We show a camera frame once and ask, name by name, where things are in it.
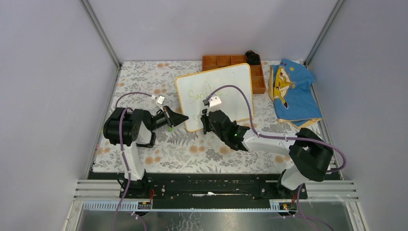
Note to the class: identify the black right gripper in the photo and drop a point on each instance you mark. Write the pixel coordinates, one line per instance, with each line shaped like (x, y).
(204, 120)

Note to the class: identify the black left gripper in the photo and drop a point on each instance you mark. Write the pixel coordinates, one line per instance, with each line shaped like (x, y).
(171, 117)

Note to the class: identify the yellow framed whiteboard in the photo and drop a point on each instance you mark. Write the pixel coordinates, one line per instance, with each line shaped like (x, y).
(232, 84)

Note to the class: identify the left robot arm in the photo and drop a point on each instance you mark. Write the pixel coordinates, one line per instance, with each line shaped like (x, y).
(133, 128)

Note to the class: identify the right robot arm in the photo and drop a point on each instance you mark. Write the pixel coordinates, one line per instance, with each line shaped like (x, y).
(310, 156)

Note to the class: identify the orange wooden compartment tray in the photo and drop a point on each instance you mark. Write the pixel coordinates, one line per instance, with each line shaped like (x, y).
(210, 62)

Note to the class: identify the black object in tray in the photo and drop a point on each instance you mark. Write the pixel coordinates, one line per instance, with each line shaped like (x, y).
(252, 58)

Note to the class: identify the blue yellow cartoon bag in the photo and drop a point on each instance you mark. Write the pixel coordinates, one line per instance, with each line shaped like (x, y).
(290, 90)

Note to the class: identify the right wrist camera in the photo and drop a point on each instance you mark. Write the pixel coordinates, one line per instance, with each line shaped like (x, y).
(213, 103)

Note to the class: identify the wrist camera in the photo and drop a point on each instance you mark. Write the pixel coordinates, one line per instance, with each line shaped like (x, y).
(160, 101)
(213, 103)

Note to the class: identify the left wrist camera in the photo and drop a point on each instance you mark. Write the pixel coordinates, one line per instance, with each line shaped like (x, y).
(160, 101)

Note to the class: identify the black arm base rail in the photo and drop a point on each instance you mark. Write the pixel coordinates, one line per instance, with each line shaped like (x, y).
(200, 190)

